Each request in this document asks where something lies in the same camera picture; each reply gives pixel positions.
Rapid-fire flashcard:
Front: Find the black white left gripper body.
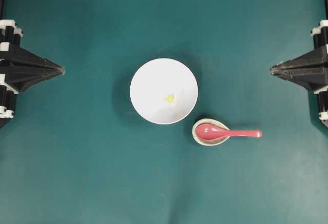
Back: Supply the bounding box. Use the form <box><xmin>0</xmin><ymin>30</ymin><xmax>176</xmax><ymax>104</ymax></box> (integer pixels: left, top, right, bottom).
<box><xmin>0</xmin><ymin>18</ymin><xmax>25</xmax><ymax>129</ymax></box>

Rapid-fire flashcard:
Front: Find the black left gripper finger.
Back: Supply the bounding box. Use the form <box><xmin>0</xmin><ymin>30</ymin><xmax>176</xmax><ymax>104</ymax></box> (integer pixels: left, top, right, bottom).
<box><xmin>1</xmin><ymin>66</ymin><xmax>65</xmax><ymax>92</ymax></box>
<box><xmin>1</xmin><ymin>42</ymin><xmax>64</xmax><ymax>73</ymax></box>

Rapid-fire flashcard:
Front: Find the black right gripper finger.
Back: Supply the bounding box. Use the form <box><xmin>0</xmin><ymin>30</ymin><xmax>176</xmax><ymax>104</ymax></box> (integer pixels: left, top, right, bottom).
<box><xmin>270</xmin><ymin>45</ymin><xmax>327</xmax><ymax>74</ymax></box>
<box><xmin>271</xmin><ymin>67</ymin><xmax>327</xmax><ymax>91</ymax></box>

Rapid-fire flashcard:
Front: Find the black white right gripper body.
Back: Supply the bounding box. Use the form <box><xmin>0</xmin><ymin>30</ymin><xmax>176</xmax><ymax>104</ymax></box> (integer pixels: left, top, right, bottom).
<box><xmin>309</xmin><ymin>19</ymin><xmax>328</xmax><ymax>129</ymax></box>

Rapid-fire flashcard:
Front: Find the pink plastic spoon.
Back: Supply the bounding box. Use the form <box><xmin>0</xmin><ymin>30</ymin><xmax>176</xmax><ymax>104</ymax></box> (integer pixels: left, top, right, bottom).
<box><xmin>195</xmin><ymin>124</ymin><xmax>262</xmax><ymax>140</ymax></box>

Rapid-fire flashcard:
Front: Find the yellow hexagonal prism block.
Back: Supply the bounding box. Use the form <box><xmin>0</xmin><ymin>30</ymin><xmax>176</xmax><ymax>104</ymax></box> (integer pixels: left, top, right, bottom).
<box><xmin>166</xmin><ymin>94</ymin><xmax>175</xmax><ymax>103</ymax></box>

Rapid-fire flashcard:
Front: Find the speckled ceramic spoon rest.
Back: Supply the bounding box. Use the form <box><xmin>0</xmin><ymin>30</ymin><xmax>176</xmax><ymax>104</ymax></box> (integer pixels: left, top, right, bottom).
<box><xmin>192</xmin><ymin>118</ymin><xmax>230</xmax><ymax>147</ymax></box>

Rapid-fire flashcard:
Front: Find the dark green table mat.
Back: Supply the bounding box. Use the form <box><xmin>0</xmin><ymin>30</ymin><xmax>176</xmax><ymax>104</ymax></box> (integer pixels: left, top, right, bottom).
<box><xmin>1</xmin><ymin>0</ymin><xmax>327</xmax><ymax>223</ymax></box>

